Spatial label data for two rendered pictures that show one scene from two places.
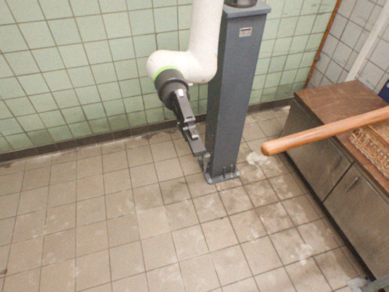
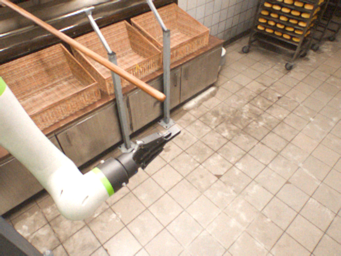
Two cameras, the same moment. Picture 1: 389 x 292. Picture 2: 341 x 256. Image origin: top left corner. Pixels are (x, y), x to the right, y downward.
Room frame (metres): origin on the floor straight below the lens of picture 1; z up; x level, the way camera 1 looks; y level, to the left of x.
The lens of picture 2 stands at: (0.67, 0.50, 1.78)
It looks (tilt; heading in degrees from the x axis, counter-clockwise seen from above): 47 degrees down; 243
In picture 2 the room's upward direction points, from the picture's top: straight up
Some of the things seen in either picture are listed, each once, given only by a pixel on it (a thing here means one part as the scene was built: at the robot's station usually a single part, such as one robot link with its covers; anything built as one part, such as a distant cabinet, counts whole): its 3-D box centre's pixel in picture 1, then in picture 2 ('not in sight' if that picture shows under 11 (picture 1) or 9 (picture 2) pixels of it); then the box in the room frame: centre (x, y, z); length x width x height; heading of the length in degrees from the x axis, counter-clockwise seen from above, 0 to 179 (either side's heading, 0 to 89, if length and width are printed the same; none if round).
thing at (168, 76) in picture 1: (172, 87); (112, 174); (0.63, 0.06, 1.16); 0.12 x 0.06 x 0.09; 107
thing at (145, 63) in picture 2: not in sight; (117, 55); (0.20, -1.34, 0.72); 0.56 x 0.49 x 0.28; 17
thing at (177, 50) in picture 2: not in sight; (170, 32); (-0.37, -1.51, 0.72); 0.56 x 0.49 x 0.28; 18
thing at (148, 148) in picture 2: (185, 114); (149, 146); (0.49, 0.02, 1.17); 0.11 x 0.04 x 0.01; 17
